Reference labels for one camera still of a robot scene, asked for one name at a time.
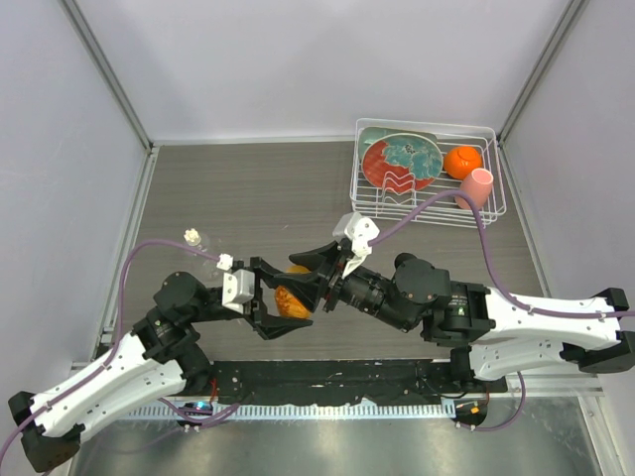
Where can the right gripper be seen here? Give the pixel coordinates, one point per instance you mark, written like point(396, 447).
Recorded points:
point(330, 258)

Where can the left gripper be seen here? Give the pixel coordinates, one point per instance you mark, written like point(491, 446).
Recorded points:
point(269, 324)

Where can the orange bottle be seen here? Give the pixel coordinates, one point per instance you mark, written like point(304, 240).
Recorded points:
point(289, 306)

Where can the white bottle cap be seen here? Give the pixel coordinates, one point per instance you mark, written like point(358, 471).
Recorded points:
point(192, 237)

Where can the orange bottle cap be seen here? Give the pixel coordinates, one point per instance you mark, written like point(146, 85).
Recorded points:
point(297, 270)

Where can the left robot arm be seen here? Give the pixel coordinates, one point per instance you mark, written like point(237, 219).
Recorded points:
point(159, 357)

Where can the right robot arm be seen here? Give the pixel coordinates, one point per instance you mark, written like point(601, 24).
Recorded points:
point(489, 334)

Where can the red teal floral plate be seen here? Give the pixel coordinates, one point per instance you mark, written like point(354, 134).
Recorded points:
point(402, 162)

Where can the teal square plate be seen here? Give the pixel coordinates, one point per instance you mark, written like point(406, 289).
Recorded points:
point(369, 135)

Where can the orange bowl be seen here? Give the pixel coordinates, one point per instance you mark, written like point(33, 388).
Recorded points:
point(461, 161)

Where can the pink cup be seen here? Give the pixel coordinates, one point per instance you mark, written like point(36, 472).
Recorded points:
point(478, 186)

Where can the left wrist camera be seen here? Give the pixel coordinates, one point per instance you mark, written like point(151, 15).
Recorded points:
point(238, 289)

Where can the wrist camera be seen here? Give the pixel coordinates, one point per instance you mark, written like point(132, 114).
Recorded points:
point(238, 289)
point(359, 231)

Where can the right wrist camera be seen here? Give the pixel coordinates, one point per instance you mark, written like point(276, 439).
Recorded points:
point(359, 231)

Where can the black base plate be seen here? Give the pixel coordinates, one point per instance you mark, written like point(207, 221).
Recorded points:
point(335, 383)

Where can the white wire dish rack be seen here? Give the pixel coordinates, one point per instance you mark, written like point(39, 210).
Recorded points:
point(379, 204)

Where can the white cable duct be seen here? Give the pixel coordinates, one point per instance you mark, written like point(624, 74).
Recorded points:
point(157, 411)

